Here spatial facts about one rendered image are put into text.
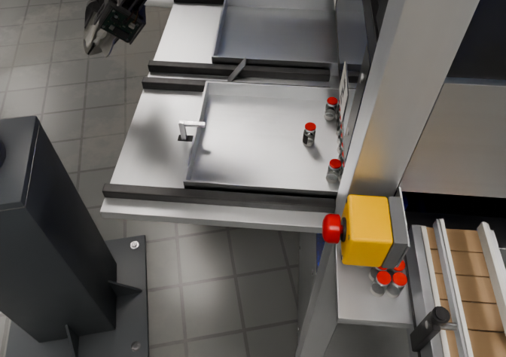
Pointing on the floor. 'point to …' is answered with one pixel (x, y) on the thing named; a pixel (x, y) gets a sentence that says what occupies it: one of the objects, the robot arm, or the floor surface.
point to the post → (394, 111)
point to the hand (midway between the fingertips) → (91, 47)
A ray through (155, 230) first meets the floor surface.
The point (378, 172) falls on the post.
